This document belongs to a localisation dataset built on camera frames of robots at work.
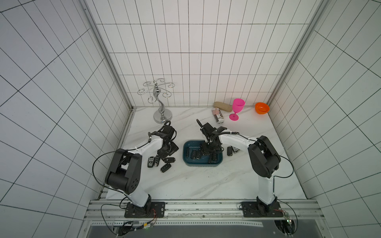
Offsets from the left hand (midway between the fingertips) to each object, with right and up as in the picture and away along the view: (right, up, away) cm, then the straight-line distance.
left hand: (171, 155), depth 89 cm
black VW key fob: (+37, +2, +3) cm, 37 cm away
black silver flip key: (-9, -3, 0) cm, 10 cm away
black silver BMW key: (-12, -3, -1) cm, 13 cm away
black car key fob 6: (-3, -7, -3) cm, 8 cm away
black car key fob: (+27, -1, +1) cm, 27 cm away
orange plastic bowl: (+68, +31, +26) cm, 79 cm away
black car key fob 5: (-1, -3, 0) cm, 3 cm away
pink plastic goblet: (+46, +33, +13) cm, 57 cm away
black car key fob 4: (+10, +2, +2) cm, 10 cm away
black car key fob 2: (+14, 0, +1) cm, 14 cm away
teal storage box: (+21, -3, 0) cm, 21 cm away
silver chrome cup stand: (-10, +25, +24) cm, 36 cm away
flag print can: (+33, +25, +21) cm, 46 cm away
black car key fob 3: (+17, +1, +1) cm, 17 cm away
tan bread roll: (+38, +33, +29) cm, 58 cm away
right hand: (+22, +4, +6) cm, 23 cm away
